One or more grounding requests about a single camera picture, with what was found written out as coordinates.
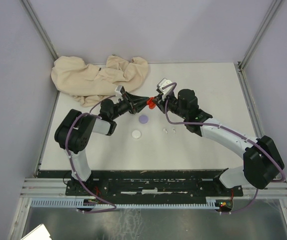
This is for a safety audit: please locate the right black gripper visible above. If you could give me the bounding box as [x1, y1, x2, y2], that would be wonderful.
[152, 90, 188, 120]

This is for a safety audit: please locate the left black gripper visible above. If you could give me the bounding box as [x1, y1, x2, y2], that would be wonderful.
[111, 91, 151, 120]

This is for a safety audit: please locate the red round charging case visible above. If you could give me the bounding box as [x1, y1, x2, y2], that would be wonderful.
[146, 97, 156, 110]

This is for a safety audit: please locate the purple round charging case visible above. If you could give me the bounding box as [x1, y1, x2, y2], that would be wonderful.
[138, 114, 149, 124]

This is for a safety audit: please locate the white round charging case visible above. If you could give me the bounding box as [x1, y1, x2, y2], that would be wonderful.
[131, 129, 142, 140]

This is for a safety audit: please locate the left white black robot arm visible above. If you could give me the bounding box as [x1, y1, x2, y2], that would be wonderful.
[54, 92, 151, 195]

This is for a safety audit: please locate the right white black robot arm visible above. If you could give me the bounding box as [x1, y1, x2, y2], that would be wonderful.
[147, 89, 285, 196]

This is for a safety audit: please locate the beige crumpled cloth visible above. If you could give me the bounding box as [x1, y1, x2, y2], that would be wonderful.
[50, 55, 149, 107]

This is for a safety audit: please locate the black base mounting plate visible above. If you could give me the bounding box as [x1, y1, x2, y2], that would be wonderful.
[65, 170, 244, 205]

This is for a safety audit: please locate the control box with leds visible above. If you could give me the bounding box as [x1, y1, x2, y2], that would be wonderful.
[218, 200, 233, 213]

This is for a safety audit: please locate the white sheet corner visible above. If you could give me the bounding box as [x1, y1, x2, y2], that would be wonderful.
[21, 224, 52, 240]

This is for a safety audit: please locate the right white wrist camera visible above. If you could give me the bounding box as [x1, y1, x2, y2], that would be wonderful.
[156, 78, 177, 100]

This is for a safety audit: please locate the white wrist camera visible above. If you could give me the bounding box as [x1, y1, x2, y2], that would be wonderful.
[156, 78, 177, 100]
[114, 85, 125, 98]

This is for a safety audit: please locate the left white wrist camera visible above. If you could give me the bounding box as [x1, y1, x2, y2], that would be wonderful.
[114, 85, 125, 98]

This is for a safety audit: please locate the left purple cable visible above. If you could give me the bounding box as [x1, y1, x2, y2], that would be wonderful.
[65, 94, 118, 215]

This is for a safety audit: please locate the grey slotted cable duct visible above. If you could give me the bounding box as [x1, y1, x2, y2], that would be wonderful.
[30, 197, 222, 209]

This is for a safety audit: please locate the aluminium frame rail front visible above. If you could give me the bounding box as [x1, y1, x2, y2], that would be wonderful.
[20, 178, 287, 200]

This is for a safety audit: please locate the left aluminium corner post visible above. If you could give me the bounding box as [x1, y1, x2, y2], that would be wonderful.
[19, 0, 59, 61]

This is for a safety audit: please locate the aluminium corner post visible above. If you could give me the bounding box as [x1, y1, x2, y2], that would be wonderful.
[238, 0, 284, 72]
[19, 0, 59, 61]

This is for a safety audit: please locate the right aluminium corner post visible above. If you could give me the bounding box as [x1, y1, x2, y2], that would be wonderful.
[238, 0, 284, 72]

